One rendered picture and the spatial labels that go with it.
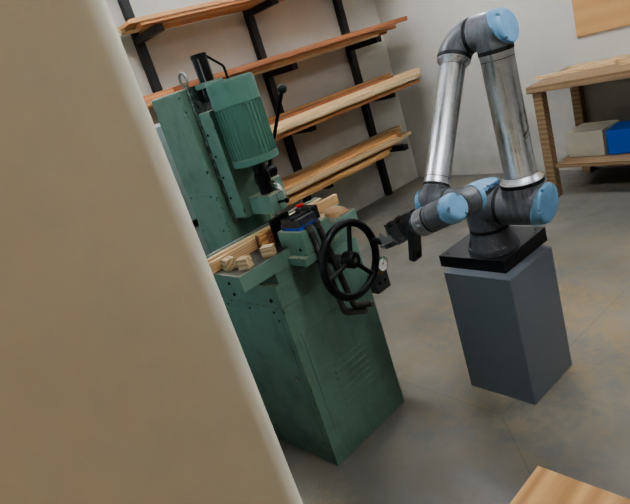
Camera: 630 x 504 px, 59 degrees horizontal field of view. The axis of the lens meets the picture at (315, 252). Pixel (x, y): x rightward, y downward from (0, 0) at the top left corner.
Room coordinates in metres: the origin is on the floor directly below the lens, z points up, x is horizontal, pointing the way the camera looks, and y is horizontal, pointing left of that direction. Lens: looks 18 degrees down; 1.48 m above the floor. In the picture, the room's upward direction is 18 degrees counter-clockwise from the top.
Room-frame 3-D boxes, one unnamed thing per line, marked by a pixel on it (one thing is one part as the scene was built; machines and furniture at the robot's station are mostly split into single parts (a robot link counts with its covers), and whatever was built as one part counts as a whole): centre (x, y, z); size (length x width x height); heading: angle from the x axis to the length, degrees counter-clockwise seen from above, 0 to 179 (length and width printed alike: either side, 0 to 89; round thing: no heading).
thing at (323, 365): (2.18, 0.18, 0.35); 0.58 x 0.45 x 0.71; 38
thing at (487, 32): (1.87, -0.78, 1.08); 0.17 x 0.15 x 0.75; 36
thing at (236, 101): (2.09, 0.10, 1.35); 0.18 x 0.18 x 0.31
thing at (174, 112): (2.31, 0.28, 1.16); 0.22 x 0.22 x 0.72; 38
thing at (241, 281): (1.98, 0.07, 0.87); 0.61 x 0.30 x 0.06; 128
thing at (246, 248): (2.08, 0.11, 0.92); 0.68 x 0.02 x 0.04; 128
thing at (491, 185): (2.01, -0.68, 0.79); 0.17 x 0.15 x 0.18; 36
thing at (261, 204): (2.10, 0.11, 1.03); 0.14 x 0.07 x 0.09; 38
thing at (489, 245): (2.02, -0.67, 0.65); 0.19 x 0.19 x 0.10
